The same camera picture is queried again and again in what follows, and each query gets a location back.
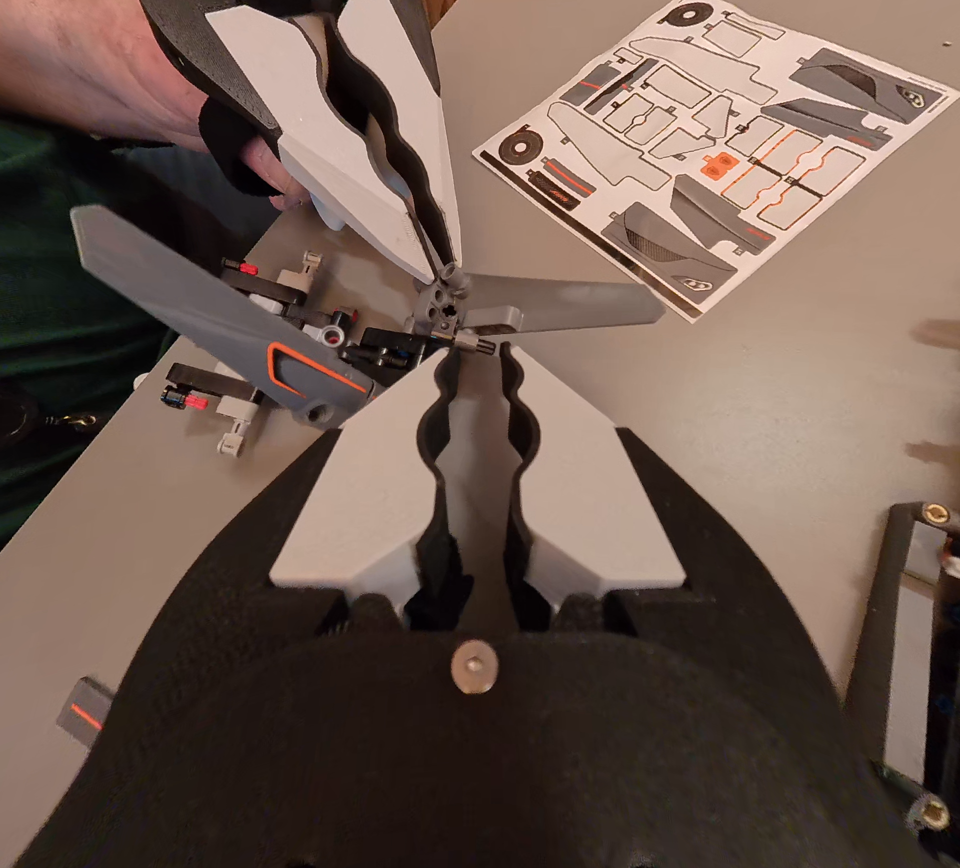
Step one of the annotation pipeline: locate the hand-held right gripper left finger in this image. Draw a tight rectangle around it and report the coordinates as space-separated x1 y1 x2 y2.
270 350 471 630

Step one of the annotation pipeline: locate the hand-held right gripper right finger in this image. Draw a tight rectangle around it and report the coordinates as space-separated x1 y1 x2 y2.
501 344 686 630

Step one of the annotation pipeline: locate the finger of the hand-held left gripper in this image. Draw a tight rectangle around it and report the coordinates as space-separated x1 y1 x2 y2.
206 5 440 284
339 0 464 269

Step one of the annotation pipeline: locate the grey lego wing panel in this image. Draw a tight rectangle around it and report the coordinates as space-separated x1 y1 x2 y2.
411 262 667 357

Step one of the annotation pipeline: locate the small black lego subassembly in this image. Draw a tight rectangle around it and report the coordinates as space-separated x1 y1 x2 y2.
71 204 451 458

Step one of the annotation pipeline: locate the lego sticker sheet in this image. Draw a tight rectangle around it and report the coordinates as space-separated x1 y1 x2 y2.
472 0 960 325

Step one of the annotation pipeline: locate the large lego car chassis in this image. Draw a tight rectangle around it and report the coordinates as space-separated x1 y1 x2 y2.
843 500 960 855

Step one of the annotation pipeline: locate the person's left hand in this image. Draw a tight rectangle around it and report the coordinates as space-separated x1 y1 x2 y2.
90 0 310 212

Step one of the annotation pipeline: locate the green sweater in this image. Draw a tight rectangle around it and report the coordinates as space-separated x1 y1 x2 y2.
0 118 249 554

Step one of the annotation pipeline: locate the grey tile with orange stripe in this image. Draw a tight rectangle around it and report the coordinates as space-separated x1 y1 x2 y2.
56 676 115 749

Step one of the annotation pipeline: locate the black badge reel lanyard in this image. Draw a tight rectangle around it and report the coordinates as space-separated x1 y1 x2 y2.
0 384 100 450

